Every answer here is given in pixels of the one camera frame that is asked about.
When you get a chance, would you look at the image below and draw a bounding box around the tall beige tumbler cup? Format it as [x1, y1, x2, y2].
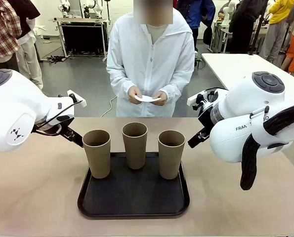
[122, 122, 148, 170]
[82, 130, 111, 179]
[158, 130, 186, 180]

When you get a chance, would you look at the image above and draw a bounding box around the person's right forearm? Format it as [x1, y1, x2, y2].
[109, 71, 139, 102]

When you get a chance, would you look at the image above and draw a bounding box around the white floor cable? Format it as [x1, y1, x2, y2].
[100, 95, 118, 118]

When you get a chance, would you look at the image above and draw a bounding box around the black right arm cable sleeve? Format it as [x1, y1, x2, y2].
[240, 100, 294, 191]

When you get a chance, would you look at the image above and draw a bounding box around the bystander in black coat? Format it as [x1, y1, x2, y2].
[228, 0, 270, 54]

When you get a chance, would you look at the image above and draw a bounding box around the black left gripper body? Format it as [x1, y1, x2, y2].
[34, 114, 75, 137]

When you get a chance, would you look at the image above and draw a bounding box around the white scalloped paper coaster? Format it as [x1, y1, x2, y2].
[134, 95, 162, 103]

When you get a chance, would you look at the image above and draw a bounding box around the workbench with black panel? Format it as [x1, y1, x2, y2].
[53, 17, 111, 62]

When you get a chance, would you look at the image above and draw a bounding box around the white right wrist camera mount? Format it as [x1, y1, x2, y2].
[187, 88, 230, 110]

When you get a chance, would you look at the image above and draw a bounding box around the bystander in black vest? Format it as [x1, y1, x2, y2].
[7, 0, 44, 92]

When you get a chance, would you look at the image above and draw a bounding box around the black hanging bag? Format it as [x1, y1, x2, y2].
[203, 26, 213, 45]

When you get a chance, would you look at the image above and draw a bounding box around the black plastic serving tray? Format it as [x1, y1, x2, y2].
[77, 152, 191, 219]

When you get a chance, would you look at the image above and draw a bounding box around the person's left hand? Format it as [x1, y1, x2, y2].
[153, 90, 169, 107]

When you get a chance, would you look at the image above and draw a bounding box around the black stand pole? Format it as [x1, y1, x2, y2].
[247, 0, 270, 55]

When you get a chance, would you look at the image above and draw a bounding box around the bystander in red plaid shirt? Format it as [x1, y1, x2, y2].
[0, 0, 23, 72]

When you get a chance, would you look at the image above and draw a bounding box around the bystander in blue jacket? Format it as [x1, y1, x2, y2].
[176, 0, 216, 53]

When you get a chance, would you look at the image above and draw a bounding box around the person in white jacket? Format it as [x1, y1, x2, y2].
[106, 0, 196, 118]

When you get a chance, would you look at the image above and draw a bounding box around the white rounded table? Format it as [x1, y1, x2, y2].
[201, 53, 294, 104]

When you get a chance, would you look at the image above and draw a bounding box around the dark floor cable clutter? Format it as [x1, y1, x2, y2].
[46, 55, 72, 64]

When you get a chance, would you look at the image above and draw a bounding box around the person's right hand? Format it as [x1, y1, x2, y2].
[127, 85, 144, 104]

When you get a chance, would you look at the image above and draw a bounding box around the bystander in yellow top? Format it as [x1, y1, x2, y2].
[259, 0, 294, 62]

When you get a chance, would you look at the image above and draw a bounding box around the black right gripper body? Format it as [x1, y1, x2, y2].
[197, 105, 213, 130]

